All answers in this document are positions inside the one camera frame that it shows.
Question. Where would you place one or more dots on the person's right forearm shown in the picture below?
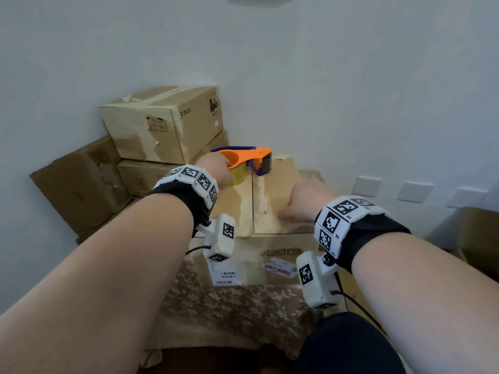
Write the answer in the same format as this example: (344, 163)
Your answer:
(429, 296)

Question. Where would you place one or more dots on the person's left hand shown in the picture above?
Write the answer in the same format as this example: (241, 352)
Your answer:
(214, 169)

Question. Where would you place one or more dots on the open brown cardboard box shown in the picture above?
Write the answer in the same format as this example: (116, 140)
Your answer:
(479, 237)

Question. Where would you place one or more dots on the orange tape dispenser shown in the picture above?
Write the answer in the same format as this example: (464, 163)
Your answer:
(249, 154)

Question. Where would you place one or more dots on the yellowish packing tape roll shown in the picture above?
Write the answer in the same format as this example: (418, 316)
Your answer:
(237, 176)

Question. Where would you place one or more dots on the slanted white barcode label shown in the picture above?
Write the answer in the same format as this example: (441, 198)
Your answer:
(280, 267)

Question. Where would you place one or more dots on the wrist marker band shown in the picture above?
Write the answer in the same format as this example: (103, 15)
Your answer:
(191, 183)
(343, 221)

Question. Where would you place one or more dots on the right wrist marker band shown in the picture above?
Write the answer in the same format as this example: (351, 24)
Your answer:
(343, 221)

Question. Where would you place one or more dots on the flat dark brown cardboard box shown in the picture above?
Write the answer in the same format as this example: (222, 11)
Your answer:
(101, 225)

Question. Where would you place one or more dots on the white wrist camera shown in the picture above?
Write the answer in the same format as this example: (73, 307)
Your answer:
(220, 239)
(315, 282)

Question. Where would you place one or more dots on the plain cardboard box under stack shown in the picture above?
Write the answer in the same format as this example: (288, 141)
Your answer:
(140, 177)

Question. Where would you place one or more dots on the tilted brown cardboard box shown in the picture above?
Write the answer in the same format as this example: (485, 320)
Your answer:
(82, 183)

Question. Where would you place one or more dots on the brown cardboard box with labels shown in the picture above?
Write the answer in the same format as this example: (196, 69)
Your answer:
(273, 183)

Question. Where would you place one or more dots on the camouflage pattern tablecloth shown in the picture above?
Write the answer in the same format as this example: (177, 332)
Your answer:
(234, 311)

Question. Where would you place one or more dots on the person's dark trouser leg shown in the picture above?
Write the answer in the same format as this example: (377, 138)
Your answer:
(347, 346)

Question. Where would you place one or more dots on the person's right thumb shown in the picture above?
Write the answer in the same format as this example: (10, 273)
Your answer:
(289, 214)

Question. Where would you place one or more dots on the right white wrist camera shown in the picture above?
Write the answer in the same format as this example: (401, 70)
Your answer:
(315, 282)

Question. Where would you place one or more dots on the left wrist marker band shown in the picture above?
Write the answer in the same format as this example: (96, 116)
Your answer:
(191, 183)

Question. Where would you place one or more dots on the person's right hand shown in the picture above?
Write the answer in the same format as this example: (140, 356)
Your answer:
(310, 200)

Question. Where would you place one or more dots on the person's left forearm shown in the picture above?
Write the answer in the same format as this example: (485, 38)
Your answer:
(97, 284)

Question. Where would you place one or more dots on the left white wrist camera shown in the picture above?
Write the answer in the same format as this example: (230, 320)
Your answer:
(220, 239)

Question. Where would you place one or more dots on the printed cardboard box with torn tape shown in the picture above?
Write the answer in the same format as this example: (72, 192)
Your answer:
(156, 124)

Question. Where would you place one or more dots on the white wall socket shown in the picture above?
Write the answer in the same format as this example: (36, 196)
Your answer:
(366, 186)
(466, 198)
(414, 192)

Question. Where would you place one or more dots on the person's left fingers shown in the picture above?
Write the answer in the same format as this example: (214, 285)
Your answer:
(227, 172)

